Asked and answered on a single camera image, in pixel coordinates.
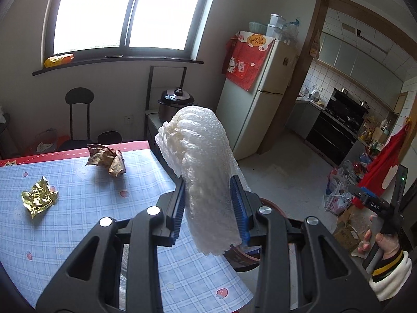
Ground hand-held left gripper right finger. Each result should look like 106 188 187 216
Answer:
229 174 382 313

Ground red plastic bag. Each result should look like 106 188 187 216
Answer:
25 128 71 156

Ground stacked clear containers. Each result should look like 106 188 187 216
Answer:
265 13 284 40

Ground white foam net sleeve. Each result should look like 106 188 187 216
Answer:
155 105 253 257

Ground brown round plastic bin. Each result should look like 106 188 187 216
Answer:
227 196 289 273

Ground red hanging garment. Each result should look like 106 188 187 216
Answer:
353 125 410 210

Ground wooden door frame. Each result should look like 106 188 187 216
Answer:
257 0 417 156

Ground brown cardboard box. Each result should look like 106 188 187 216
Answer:
332 208 369 255

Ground dark framed window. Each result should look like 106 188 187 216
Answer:
32 0 223 76

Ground black metal frame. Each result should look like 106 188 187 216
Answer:
145 65 188 112

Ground yellow packet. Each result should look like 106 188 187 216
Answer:
44 53 75 69

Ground blue plaid table mat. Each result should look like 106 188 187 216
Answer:
0 148 255 311

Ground crumpled brown wrapper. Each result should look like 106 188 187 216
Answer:
85 144 127 177

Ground bottles on counter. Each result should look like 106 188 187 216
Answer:
358 113 397 158

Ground black silver pressure cooker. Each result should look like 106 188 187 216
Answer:
158 86 195 124

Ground red printed cloth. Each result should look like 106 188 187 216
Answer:
222 29 276 92

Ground clear crumpled plastic bag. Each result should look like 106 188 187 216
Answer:
281 17 301 45

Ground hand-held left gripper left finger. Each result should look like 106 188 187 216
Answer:
35 175 187 313

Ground black round-back chair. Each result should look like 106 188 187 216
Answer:
58 87 123 152

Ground person's right hand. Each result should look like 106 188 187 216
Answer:
357 214 402 263

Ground white refrigerator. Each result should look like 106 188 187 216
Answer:
214 37 299 161

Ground grey wall cabinets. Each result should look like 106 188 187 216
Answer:
317 30 405 105

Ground white side table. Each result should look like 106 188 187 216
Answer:
144 110 179 178

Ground pile of plastic bags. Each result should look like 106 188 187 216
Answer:
324 159 372 216

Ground crumpled gold foil wrapper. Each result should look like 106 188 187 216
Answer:
21 175 59 219

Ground black kitchen oven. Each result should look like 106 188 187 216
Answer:
305 87 371 167

